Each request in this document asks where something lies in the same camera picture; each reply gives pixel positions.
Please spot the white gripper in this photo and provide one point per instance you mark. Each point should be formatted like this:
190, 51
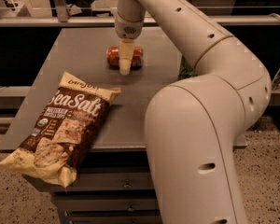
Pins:
128, 28

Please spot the red coke can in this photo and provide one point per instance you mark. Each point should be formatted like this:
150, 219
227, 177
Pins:
112, 55

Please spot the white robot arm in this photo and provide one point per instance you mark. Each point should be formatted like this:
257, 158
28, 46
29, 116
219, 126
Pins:
209, 48

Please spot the green soda can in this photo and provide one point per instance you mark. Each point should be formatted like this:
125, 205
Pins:
185, 70

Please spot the grey metal railing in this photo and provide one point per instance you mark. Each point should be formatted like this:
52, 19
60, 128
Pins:
57, 13

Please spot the sea salt chips bag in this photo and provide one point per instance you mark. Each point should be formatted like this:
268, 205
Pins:
63, 133

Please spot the grey drawer cabinet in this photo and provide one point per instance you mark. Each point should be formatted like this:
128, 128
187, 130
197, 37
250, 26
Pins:
190, 127

